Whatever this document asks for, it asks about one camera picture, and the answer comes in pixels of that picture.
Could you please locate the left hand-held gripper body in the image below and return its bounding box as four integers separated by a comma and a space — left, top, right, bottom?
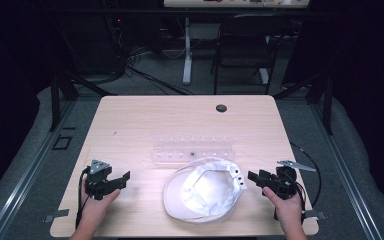
84, 159, 118, 201

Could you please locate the white desk leg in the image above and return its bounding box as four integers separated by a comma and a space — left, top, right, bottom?
258, 67, 270, 86
182, 16, 194, 86

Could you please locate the bundle of black floor cables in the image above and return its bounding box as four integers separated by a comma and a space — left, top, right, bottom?
111, 16, 196, 97

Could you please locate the person's left hand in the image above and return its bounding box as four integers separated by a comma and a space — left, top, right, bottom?
78, 178, 122, 228

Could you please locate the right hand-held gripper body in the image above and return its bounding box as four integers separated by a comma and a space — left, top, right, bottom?
267, 159, 317, 201

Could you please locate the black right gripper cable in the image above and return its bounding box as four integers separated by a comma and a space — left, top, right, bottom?
289, 142, 322, 208

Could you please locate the person's right hand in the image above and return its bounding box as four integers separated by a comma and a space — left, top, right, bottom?
261, 185, 304, 232

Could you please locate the grey table bracket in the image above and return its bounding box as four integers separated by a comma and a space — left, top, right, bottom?
302, 209, 328, 222
42, 208, 71, 224

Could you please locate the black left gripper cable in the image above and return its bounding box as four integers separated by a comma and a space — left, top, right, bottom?
75, 167, 92, 230

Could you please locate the aluminium floor rail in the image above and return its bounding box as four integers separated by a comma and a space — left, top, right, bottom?
308, 102, 384, 240
0, 98, 78, 240

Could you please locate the black metal stand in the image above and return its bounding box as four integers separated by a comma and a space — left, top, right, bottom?
272, 70, 335, 136
47, 64, 118, 133

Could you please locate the white cap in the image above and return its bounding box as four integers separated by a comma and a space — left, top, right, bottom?
162, 156, 248, 225

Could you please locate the black chair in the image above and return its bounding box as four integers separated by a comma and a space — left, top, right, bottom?
209, 12, 292, 96

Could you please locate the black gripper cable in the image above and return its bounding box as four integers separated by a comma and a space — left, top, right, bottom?
289, 142, 322, 208
75, 167, 92, 230

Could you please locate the clear plastic rack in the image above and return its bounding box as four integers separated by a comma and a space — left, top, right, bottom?
151, 134, 237, 165

